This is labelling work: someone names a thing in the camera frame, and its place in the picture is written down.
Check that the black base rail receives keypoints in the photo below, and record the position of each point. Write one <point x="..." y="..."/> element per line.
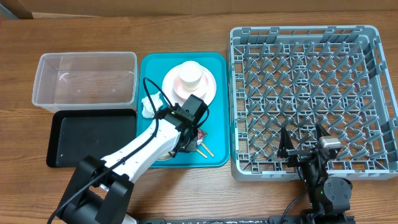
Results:
<point x="274" y="219"/>

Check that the grey dishwasher rack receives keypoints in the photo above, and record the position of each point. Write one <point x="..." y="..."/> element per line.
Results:
<point x="295" y="77"/>

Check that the red foil wrapper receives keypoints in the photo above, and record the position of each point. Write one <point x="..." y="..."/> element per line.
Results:
<point x="201" y="136"/>

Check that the white napkin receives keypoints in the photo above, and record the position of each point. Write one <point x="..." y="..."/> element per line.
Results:
<point x="148" y="111"/>

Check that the upper wooden chopstick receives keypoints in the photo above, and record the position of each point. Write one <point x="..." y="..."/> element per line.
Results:
<point x="207" y="149"/>

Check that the teal serving tray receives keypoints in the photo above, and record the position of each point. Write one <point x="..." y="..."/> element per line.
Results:
<point x="155" y="67"/>

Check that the cardboard backdrop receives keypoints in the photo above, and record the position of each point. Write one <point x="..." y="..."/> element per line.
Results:
<point x="113" y="8"/>

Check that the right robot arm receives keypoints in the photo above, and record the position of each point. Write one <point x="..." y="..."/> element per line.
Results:
<point x="329" y="196"/>

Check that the clear plastic bin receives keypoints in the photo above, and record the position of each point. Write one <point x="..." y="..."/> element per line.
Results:
<point x="86" y="81"/>

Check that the white cup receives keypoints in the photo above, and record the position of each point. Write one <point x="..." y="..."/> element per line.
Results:
<point x="190" y="74"/>

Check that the large white plate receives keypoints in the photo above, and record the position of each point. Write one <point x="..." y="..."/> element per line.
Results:
<point x="168" y="82"/>

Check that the white bowl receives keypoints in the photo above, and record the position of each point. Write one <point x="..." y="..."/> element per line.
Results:
<point x="166" y="156"/>

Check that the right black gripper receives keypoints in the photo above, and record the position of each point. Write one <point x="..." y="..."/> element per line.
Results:
<point x="298" y="157"/>

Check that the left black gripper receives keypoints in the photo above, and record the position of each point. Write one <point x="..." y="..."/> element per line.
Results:
<point x="192" y="142"/>

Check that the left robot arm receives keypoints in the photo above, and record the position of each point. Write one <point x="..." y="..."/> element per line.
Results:
<point x="100" y="190"/>

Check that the black plastic tray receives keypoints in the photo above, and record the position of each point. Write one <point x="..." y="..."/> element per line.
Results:
<point x="76" y="134"/>

